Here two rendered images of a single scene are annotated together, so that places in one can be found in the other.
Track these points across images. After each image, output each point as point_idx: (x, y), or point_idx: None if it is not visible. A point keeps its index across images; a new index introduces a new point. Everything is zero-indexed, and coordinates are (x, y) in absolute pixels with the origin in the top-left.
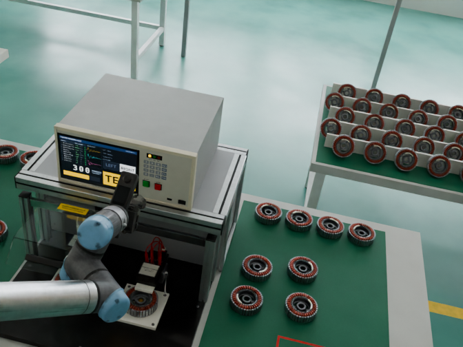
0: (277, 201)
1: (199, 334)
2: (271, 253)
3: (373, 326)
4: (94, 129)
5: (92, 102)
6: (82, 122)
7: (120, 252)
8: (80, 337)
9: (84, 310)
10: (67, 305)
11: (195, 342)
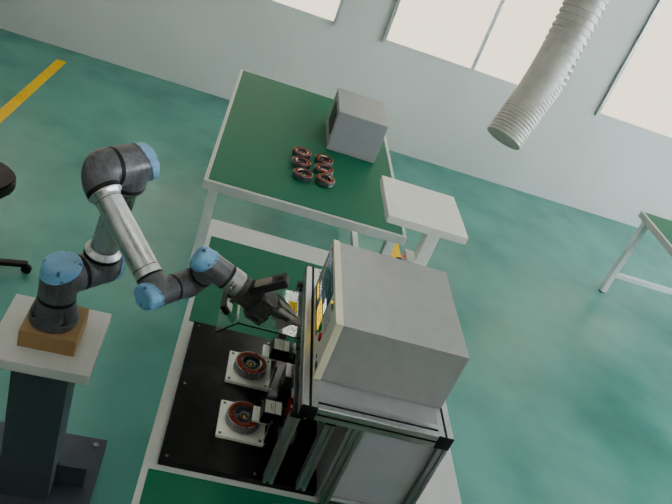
0: None
1: (221, 481)
2: None
3: None
4: (343, 261)
5: (386, 262)
6: (349, 255)
7: None
8: (195, 382)
9: (132, 272)
10: (127, 252)
11: (210, 477)
